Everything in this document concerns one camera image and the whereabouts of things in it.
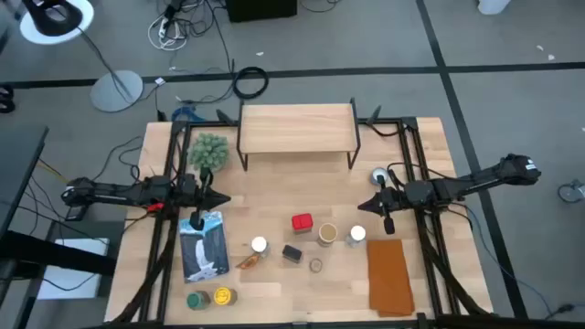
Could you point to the black metal table frame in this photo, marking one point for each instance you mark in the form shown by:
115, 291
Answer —
210, 123

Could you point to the small round grey candle holder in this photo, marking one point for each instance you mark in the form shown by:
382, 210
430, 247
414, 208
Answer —
375, 174

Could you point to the white container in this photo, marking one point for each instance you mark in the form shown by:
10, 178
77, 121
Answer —
493, 5

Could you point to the Yellowstone waterfall book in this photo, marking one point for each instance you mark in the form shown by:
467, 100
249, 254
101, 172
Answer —
205, 256

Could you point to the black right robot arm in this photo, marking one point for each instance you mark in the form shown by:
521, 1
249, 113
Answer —
480, 180

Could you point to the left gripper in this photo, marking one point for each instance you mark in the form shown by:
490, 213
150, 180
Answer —
194, 192

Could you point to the orange taco seasoning packet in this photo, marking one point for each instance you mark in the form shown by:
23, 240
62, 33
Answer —
249, 262

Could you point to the green-lid spice jar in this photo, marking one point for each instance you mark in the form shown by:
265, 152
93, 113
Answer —
197, 300

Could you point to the black power adapter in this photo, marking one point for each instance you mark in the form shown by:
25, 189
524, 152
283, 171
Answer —
77, 214

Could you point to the dark rectangular spice tin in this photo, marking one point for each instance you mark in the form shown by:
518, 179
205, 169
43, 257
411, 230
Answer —
291, 252

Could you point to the black desk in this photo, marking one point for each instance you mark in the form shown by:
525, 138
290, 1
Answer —
18, 169

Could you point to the green potted plant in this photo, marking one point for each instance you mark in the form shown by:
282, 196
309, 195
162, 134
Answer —
208, 153

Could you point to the black box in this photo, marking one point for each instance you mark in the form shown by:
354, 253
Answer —
260, 9

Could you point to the white box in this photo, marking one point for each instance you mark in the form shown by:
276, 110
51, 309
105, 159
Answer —
68, 283

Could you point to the grey caster wheel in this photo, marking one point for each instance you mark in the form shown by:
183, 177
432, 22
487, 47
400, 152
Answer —
570, 192

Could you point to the wooden shelf black metal legs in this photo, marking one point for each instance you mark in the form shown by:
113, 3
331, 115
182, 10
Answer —
297, 128

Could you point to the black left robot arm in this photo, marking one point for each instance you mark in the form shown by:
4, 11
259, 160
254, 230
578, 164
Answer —
114, 194

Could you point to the white-lid glass spice jar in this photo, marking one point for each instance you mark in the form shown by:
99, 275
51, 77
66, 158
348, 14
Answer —
357, 233
258, 244

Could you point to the black chair wheels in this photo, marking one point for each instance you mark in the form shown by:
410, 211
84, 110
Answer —
5, 105

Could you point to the yellow-lid spice jar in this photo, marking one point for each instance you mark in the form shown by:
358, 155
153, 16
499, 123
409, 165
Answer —
222, 296

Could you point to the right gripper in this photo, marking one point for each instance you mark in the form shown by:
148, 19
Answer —
395, 198

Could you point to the folded orange cloth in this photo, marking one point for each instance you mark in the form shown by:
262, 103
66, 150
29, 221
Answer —
388, 279

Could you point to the brown-lid spice jar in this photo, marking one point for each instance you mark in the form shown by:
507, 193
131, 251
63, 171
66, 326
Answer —
327, 233

